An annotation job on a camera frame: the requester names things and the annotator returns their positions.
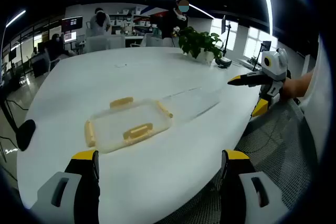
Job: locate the white office chair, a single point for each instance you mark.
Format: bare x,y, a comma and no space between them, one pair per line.
153,41
116,41
96,44

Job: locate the person's white shirt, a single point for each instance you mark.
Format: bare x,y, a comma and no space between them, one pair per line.
319,82

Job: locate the person's right hand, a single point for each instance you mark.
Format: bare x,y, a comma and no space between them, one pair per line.
288,89

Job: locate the green leafy plant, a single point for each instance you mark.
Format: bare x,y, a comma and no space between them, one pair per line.
197,40

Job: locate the white and black desk device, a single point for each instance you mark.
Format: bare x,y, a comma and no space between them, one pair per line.
223,63

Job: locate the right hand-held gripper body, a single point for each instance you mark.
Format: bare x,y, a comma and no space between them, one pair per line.
275,68

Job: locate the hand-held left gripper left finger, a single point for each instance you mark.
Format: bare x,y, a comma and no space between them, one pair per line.
86,182

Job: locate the monitor on black pole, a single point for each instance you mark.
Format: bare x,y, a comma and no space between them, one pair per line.
224,24

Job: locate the lit computer monitor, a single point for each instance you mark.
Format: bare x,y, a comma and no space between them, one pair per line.
69,37

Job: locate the clear plastic container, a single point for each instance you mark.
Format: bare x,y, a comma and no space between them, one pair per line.
194,103

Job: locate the black rounded object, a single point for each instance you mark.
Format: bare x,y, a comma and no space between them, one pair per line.
26,134

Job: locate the dark wall screen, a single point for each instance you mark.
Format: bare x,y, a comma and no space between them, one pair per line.
72,24

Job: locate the white plant pot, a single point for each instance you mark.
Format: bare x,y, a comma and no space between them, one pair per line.
206,57

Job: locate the clear lid with yellow buckles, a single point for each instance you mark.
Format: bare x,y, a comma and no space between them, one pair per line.
137,130

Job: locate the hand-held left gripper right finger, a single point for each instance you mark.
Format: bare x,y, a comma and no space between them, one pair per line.
233,182

